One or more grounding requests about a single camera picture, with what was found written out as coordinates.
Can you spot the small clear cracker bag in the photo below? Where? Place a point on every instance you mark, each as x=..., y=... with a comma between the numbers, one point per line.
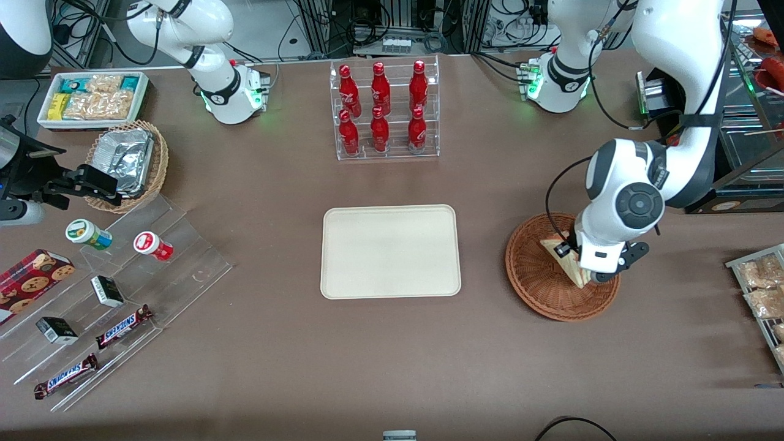
x=104, y=84

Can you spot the grey box with green light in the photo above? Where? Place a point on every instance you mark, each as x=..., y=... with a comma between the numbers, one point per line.
x=655, y=92

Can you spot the small grey white object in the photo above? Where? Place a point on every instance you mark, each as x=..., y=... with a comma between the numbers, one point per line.
x=399, y=436

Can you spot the clear bag of snacks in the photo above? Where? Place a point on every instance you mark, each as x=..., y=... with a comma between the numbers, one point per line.
x=759, y=272
x=765, y=303
x=780, y=355
x=779, y=332

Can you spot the light tan wicker basket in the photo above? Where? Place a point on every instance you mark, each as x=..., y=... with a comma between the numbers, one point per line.
x=159, y=165

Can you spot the red cola bottle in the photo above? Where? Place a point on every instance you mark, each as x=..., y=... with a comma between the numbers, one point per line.
x=349, y=92
x=418, y=86
x=380, y=133
x=380, y=89
x=349, y=136
x=417, y=131

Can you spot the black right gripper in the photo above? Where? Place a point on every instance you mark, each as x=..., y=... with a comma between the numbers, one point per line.
x=32, y=173

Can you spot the silver foil packet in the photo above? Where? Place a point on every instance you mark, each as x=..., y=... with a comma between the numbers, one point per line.
x=125, y=159

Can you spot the teal snack packet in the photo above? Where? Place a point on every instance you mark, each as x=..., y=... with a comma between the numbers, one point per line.
x=130, y=83
x=73, y=84

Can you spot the cream plastic tray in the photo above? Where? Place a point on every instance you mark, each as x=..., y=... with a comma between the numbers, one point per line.
x=390, y=251

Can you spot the clear acrylic bottle rack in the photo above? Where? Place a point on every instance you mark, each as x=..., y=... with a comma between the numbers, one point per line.
x=429, y=138

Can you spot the small black box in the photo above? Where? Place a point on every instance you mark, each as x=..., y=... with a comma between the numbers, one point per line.
x=108, y=291
x=57, y=331

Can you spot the red cookie box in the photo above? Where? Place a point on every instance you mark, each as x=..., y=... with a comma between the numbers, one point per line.
x=30, y=283

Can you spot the Snickers chocolate bar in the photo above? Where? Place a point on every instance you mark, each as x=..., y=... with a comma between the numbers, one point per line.
x=122, y=327
x=66, y=376

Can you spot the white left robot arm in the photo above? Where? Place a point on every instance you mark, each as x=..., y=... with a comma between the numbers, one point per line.
x=674, y=92

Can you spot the clear acrylic step display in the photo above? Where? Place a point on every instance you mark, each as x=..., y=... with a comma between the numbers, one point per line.
x=184, y=269

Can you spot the black glass food warmer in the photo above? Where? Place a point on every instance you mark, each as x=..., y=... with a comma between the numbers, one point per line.
x=759, y=199

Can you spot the large clear cracker bag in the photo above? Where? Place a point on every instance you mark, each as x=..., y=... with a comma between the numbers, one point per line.
x=98, y=105

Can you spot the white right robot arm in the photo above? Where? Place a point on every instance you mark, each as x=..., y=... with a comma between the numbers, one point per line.
x=226, y=92

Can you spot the green lid snack cup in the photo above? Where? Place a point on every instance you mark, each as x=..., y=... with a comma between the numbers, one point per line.
x=86, y=234

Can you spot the triangular sandwich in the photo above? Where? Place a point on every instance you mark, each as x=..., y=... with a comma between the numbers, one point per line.
x=569, y=267

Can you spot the white power strip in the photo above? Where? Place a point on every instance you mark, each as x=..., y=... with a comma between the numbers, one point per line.
x=396, y=46

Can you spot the red lid snack cup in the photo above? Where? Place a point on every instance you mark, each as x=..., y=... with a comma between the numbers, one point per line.
x=150, y=245

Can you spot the yellow snack packet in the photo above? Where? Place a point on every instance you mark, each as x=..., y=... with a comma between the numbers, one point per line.
x=59, y=106

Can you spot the white rectangular snack bin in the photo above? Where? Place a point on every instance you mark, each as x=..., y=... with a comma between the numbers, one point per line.
x=142, y=92

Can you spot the brown round wicker basket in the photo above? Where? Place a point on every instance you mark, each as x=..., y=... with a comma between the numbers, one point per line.
x=539, y=288

